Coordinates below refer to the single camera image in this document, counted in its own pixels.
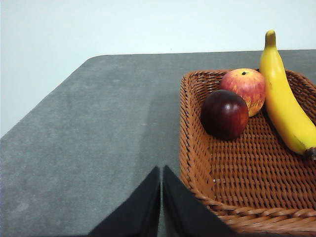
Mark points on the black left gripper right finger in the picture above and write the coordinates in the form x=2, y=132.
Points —
x=187, y=212

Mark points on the yellow banana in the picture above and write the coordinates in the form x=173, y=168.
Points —
x=279, y=98

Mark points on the dark red plum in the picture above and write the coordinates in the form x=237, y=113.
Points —
x=222, y=116

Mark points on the brown wicker basket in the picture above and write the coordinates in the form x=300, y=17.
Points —
x=247, y=177

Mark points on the red yellow apple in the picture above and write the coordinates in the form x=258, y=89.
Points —
x=247, y=84

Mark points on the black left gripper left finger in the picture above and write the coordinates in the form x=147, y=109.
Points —
x=135, y=212

